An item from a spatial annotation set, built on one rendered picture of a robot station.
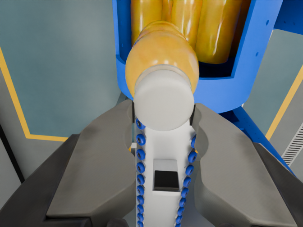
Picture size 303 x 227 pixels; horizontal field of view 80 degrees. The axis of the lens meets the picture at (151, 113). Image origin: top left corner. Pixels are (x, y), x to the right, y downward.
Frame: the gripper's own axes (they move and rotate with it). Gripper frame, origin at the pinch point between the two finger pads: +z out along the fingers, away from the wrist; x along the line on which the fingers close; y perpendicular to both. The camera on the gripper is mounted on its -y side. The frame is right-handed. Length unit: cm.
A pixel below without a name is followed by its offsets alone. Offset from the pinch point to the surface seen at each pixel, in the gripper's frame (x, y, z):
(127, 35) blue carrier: -7.0, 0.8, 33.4
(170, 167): 8, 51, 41
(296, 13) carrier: 35, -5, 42
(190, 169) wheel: 16, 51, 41
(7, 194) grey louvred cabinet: -156, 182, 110
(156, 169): 2, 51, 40
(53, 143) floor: -107, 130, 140
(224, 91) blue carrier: 10.2, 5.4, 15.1
